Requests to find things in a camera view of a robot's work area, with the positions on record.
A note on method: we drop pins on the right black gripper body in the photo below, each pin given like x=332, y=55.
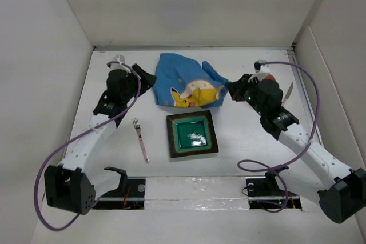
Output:
x=250, y=91

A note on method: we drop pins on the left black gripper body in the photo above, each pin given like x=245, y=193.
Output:
x=132, y=85

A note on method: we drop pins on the pink plastic cup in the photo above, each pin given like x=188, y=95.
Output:
x=270, y=77

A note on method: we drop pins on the blue yellow cartoon placemat cloth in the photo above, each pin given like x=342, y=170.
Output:
x=184, y=82

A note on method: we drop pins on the green square ceramic plate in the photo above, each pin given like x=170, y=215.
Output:
x=191, y=134

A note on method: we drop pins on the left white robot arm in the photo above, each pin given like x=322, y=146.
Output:
x=71, y=185

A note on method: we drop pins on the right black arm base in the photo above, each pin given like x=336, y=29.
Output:
x=264, y=193

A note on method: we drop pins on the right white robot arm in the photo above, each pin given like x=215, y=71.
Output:
x=338, y=190

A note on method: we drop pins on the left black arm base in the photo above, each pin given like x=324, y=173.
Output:
x=125, y=192

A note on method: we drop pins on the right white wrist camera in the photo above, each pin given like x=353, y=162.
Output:
x=262, y=70

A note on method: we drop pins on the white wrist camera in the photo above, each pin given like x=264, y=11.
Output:
x=262, y=70
x=117, y=60

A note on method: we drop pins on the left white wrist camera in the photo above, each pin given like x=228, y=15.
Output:
x=117, y=60

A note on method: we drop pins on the pink handled fork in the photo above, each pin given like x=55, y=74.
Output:
x=137, y=128

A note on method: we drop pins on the pink handled knife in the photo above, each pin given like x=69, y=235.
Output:
x=287, y=94

